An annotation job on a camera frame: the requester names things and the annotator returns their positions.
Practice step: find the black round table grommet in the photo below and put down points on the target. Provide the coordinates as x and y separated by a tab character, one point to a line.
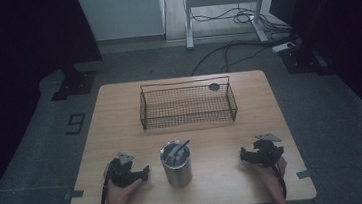
214	86

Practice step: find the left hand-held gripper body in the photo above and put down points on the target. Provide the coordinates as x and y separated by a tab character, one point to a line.
122	173

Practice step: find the black stand base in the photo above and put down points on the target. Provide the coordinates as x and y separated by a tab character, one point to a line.
76	83
302	61

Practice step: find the white power strip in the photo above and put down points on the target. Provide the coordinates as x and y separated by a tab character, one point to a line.
282	47

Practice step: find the grey tape strip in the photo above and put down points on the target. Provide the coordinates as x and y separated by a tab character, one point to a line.
74	194
304	174

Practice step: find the stainless steel cup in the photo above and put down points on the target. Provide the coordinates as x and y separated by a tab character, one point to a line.
177	172

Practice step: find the dark curtain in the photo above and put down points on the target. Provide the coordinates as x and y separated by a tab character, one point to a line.
345	16
13	48

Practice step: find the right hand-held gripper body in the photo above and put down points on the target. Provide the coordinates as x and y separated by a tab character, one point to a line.
269	152

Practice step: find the grey metal utensil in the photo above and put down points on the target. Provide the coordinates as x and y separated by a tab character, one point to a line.
174	153

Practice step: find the grey cabinet panel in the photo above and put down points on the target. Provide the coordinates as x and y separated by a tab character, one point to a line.
120	12

